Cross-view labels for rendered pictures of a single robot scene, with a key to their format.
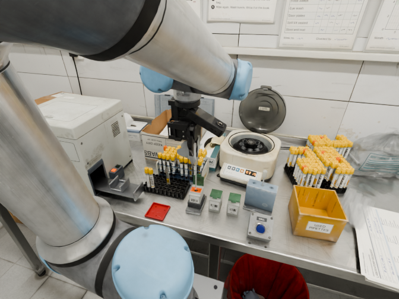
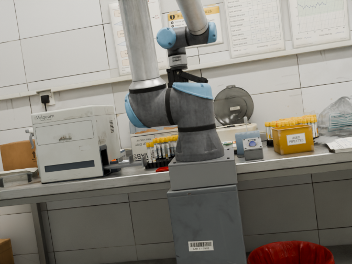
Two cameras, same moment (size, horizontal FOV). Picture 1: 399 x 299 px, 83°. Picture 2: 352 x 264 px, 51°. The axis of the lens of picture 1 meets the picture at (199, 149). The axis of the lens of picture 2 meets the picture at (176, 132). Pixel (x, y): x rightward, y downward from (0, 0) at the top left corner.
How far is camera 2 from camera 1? 1.03 m
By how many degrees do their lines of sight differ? 30
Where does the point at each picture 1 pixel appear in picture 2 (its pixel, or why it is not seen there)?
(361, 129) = (321, 108)
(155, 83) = (166, 40)
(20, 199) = (144, 41)
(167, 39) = not seen: outside the picture
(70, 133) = (89, 111)
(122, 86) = not seen: hidden behind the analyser
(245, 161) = (229, 133)
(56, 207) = (152, 51)
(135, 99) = not seen: hidden behind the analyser
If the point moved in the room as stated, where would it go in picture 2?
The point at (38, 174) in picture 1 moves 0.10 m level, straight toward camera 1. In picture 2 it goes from (150, 32) to (176, 23)
